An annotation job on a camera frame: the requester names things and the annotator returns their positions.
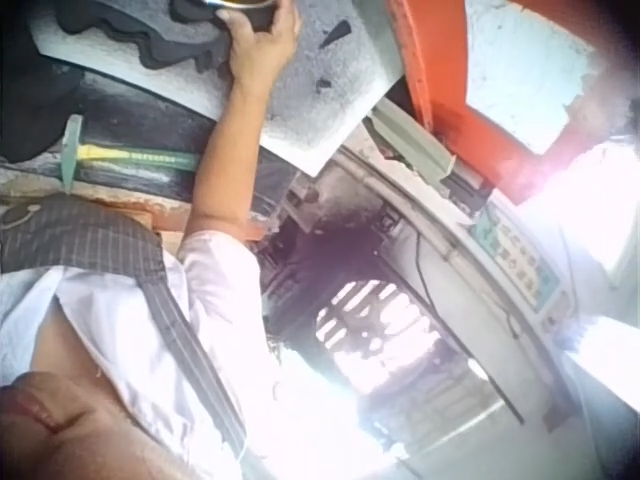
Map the orange machine frame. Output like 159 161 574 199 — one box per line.
383 0 609 204

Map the white machine housing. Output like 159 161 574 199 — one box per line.
259 98 604 451

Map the green button control panel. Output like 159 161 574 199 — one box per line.
468 197 577 329

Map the stack of dark shaped cutouts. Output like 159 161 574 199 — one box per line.
53 0 237 77

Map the black rubber sheet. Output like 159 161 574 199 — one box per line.
0 44 301 202

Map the grey stained board sheet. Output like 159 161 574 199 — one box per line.
29 0 407 177

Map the dark round tin can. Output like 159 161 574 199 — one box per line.
205 0 277 32

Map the thin black cable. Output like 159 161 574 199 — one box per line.
413 232 524 342

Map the person's right hand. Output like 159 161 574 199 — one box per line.
213 0 302 97

